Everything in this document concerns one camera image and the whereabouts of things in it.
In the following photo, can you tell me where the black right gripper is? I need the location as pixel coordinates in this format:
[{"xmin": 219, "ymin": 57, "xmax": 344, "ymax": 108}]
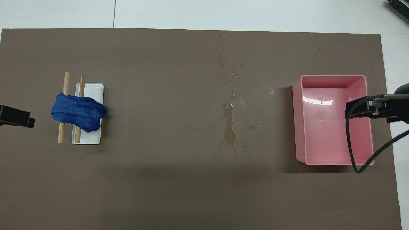
[{"xmin": 345, "ymin": 83, "xmax": 409, "ymax": 124}]

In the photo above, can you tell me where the blue towel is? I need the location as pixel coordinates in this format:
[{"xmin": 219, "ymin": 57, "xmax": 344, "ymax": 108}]
[{"xmin": 51, "ymin": 93, "xmax": 107, "ymax": 133}]

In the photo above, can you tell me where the white towel rack base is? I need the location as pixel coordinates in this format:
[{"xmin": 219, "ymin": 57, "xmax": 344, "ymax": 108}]
[{"xmin": 72, "ymin": 83, "xmax": 104, "ymax": 145}]

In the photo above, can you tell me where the pink plastic bin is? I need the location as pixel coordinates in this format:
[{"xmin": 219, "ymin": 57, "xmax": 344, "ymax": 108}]
[{"xmin": 292, "ymin": 75, "xmax": 374, "ymax": 166}]

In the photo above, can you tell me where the long wooden rack rod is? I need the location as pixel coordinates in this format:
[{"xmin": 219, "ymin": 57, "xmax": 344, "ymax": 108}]
[{"xmin": 58, "ymin": 72, "xmax": 70, "ymax": 144}]

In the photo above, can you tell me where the short wooden rack rod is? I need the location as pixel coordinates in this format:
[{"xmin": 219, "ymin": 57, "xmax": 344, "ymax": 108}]
[{"xmin": 74, "ymin": 75, "xmax": 86, "ymax": 144}]

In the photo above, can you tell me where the grey ribbed device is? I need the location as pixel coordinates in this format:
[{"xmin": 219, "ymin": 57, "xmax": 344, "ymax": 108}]
[{"xmin": 385, "ymin": 0, "xmax": 409, "ymax": 17}]

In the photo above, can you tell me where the brown table mat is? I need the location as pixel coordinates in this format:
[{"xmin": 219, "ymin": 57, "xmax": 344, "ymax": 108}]
[{"xmin": 0, "ymin": 28, "xmax": 402, "ymax": 230}]

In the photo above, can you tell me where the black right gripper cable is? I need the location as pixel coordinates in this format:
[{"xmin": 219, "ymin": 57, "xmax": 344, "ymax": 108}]
[{"xmin": 345, "ymin": 93, "xmax": 409, "ymax": 174}]

